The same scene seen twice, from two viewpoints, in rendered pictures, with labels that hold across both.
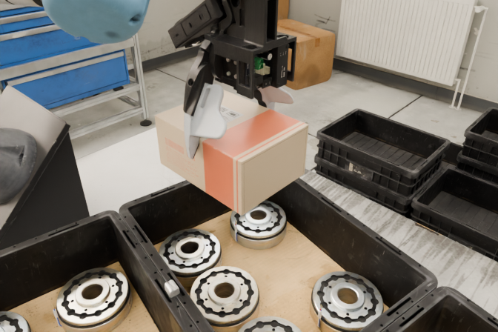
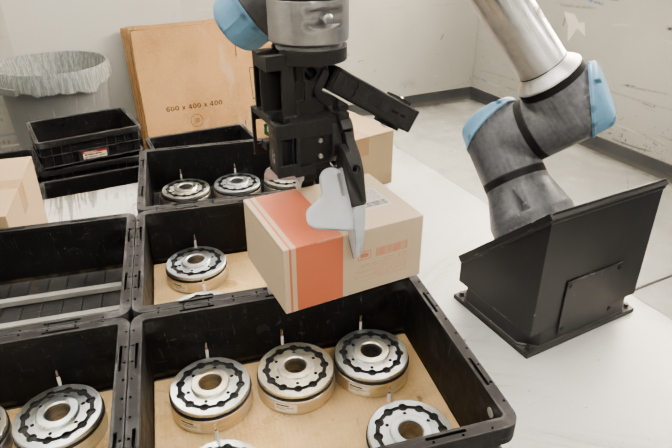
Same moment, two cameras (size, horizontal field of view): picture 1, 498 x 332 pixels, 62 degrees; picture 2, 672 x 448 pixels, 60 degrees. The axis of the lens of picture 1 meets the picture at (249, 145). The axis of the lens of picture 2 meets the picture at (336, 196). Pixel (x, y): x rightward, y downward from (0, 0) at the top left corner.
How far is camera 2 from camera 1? 83 cm
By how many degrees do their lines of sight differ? 92
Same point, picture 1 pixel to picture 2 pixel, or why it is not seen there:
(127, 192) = (622, 394)
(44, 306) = not seen: hidden behind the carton
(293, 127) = (283, 238)
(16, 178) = (498, 224)
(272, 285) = (301, 435)
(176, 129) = not seen: hidden behind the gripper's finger
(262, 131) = (290, 219)
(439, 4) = not seen: outside the picture
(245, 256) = (361, 422)
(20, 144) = (529, 204)
